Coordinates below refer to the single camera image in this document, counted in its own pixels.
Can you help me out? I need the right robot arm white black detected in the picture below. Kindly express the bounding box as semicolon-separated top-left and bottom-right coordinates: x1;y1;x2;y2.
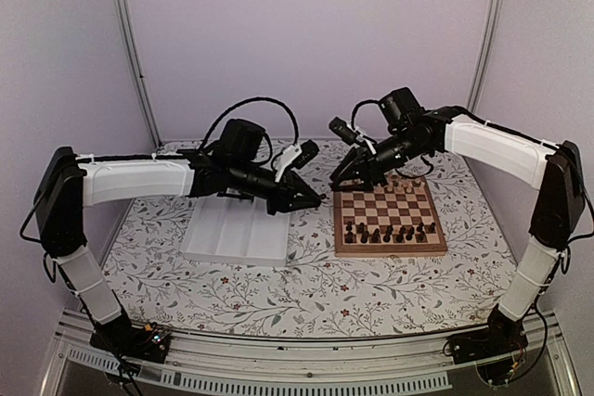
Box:
329;87;593;355

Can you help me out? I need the wooden chess board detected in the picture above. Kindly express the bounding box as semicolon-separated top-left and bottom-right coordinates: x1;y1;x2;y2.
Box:
333;174;447;258

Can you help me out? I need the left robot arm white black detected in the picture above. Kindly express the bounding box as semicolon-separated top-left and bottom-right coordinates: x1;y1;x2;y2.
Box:
25;119;322;353

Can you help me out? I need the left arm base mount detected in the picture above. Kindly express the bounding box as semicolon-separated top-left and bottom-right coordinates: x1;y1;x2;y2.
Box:
90;318;172;364

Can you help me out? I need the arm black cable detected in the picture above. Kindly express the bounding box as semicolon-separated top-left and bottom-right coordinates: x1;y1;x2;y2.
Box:
199;96;301;156
350;98;386;133

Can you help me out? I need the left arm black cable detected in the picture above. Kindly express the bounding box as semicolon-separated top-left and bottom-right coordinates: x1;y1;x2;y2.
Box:
199;96;301;156

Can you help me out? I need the dark chess rook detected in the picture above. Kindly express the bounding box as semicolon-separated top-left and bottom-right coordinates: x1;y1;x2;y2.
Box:
394;226;407;243

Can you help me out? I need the white plastic tray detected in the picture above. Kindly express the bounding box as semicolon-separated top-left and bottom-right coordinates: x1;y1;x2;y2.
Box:
180;197;290;267

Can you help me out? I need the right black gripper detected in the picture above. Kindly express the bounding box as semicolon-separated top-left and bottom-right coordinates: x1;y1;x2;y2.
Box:
329;130;428;193

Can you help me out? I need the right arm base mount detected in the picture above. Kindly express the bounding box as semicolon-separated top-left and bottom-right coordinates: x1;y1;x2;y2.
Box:
442;328;528;387

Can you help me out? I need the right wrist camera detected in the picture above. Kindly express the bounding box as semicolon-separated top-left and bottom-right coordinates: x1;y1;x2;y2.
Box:
329;117;377;156

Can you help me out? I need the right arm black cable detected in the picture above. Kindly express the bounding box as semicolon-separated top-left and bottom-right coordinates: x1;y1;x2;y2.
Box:
350;98;386;133

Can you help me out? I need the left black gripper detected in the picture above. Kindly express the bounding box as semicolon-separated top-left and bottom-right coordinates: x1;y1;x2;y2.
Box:
230;160;322;217

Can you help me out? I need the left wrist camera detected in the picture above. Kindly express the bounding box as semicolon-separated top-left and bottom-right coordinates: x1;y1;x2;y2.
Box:
271;140;319;183

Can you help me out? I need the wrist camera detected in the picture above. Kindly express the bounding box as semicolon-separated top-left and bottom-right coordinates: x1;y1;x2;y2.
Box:
271;140;319;183
329;117;377;156

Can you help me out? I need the aluminium front rail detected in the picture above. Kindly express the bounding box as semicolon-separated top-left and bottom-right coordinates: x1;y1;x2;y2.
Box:
40;311;587;395

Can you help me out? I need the floral table cloth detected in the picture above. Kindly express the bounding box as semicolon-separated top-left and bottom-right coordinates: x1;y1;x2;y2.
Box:
103;154;516;338

